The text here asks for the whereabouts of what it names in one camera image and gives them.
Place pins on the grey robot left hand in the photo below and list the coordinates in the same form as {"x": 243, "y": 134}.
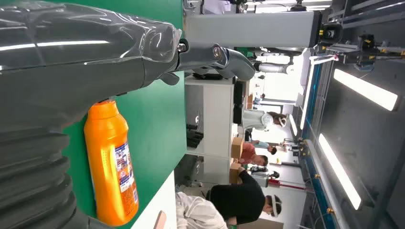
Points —
{"x": 69, "y": 63}

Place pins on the orange detergent bottle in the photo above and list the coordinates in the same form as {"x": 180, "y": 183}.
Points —
{"x": 109, "y": 164}

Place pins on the ribbed grey left arm sleeve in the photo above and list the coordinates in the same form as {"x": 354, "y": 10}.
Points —
{"x": 31, "y": 177}

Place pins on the white cabinet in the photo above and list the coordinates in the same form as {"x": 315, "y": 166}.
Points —
{"x": 218, "y": 120}

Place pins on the grey metal pillar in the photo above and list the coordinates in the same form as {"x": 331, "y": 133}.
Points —
{"x": 253, "y": 30}

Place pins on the cardboard box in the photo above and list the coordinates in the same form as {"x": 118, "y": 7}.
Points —
{"x": 236, "y": 148}
{"x": 234, "y": 173}

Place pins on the person in grey shirt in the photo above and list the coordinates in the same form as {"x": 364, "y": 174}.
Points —
{"x": 258, "y": 119}

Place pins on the person in white garment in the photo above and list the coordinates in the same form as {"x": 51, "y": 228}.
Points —
{"x": 197, "y": 213}

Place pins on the person in red shirt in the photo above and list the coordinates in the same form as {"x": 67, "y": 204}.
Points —
{"x": 250, "y": 155}

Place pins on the person in black shirt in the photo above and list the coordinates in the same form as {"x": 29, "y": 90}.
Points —
{"x": 240, "y": 199}

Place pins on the long ceiling light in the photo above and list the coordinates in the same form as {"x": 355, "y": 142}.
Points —
{"x": 340, "y": 172}
{"x": 365, "y": 90}

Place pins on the black camera on pillar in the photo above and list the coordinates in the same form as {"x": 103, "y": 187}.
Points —
{"x": 330, "y": 33}

